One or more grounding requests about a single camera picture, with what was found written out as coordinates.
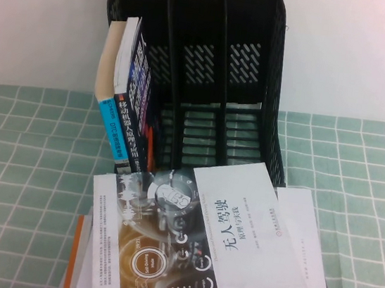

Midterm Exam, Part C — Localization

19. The black plastic book holder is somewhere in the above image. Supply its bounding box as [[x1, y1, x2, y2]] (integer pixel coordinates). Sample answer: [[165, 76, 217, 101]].
[[82, 0, 310, 196]]

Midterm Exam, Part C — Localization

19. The black spine robotics book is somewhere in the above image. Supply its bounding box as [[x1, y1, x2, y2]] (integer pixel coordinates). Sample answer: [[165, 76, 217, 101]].
[[101, 15, 177, 178]]

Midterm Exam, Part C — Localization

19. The grey book under brochure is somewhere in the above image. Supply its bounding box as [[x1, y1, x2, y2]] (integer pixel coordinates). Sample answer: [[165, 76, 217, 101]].
[[75, 203, 96, 264]]

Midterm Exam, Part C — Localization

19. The white autonomous driving book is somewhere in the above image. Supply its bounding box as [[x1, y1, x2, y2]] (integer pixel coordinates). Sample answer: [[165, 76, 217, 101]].
[[78, 140, 324, 288]]

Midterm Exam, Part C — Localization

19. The orange edged book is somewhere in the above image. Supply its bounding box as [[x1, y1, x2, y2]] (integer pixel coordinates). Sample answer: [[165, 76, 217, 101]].
[[55, 213, 87, 288]]

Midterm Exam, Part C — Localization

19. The large white AgileX brochure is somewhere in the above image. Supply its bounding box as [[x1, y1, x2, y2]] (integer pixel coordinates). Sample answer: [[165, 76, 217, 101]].
[[73, 161, 352, 288]]

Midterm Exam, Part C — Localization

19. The blue spine paperback book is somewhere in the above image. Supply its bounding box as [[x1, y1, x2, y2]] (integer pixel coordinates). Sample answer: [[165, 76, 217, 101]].
[[83, 18, 149, 174]]

